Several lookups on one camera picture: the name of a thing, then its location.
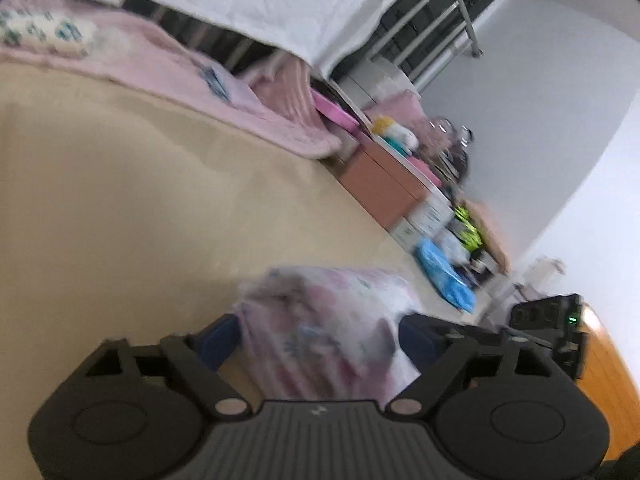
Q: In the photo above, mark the green floral small pillow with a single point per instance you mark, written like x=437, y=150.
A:
x=47, y=32

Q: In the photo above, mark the yellow white plush toy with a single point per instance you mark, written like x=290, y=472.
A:
x=399, y=137

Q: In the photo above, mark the neon yellow green item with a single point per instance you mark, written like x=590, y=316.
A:
x=463, y=228

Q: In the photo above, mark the pink blanket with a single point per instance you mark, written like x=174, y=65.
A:
x=272, y=99

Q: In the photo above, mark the brown cardboard box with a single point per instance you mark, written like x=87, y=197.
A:
x=383, y=185

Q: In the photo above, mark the magenta pink flat box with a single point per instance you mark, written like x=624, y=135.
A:
x=334, y=113

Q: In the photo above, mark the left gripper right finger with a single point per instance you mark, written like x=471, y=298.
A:
x=440, y=351

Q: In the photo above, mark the white printed carton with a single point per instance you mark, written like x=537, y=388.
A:
x=424, y=222

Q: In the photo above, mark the metal window railing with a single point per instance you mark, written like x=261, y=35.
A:
x=413, y=34

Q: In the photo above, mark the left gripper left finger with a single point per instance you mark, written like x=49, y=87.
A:
x=198, y=357

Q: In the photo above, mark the blue plastic bag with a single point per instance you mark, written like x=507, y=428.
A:
x=443, y=277

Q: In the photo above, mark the floral pink white garment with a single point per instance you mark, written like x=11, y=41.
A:
x=326, y=334

